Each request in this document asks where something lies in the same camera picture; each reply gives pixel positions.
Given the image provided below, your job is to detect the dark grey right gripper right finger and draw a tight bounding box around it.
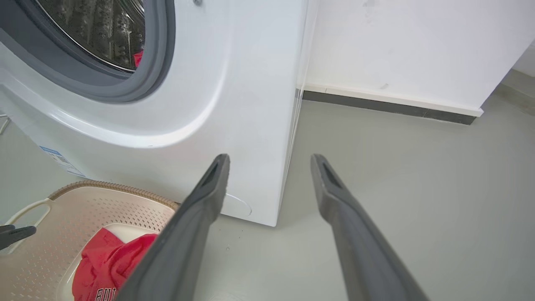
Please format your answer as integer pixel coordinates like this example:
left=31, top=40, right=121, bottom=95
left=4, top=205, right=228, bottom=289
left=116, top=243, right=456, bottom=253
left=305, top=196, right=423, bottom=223
left=310, top=153, right=430, bottom=301

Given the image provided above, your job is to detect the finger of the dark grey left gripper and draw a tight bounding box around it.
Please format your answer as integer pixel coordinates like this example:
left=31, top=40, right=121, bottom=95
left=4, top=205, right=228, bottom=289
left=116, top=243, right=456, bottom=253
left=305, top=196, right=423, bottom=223
left=115, top=153, right=231, bottom=301

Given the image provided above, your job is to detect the dark grey pointed right gripper left finger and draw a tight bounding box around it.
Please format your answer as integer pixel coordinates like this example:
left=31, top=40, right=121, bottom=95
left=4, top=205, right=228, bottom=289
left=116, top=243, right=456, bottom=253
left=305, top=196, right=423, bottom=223
left=0, top=224, right=37, bottom=251

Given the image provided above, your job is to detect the beige perforated laundry basket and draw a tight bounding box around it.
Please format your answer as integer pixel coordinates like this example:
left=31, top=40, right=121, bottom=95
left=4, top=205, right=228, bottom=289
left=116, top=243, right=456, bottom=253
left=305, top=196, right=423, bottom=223
left=0, top=181, right=181, bottom=301

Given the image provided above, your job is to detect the white front-load washing machine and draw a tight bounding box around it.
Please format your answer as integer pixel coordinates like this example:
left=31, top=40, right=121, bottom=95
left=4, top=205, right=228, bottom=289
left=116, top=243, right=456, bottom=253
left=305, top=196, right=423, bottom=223
left=0, top=0, right=320, bottom=227

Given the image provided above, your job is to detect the red printed jersey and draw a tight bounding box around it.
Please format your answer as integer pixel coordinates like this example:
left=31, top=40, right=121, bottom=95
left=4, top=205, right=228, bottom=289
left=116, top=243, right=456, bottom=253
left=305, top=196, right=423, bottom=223
left=72, top=227, right=159, bottom=301

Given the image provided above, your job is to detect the blue and white energy label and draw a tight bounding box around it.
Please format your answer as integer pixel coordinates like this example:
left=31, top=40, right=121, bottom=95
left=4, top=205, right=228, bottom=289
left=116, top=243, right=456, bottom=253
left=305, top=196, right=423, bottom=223
left=39, top=146, right=86, bottom=178

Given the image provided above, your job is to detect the grey rubber door gasket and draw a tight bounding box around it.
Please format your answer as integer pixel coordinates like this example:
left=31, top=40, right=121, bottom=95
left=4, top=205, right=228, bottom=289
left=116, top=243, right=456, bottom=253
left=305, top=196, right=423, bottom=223
left=0, top=0, right=176, bottom=103

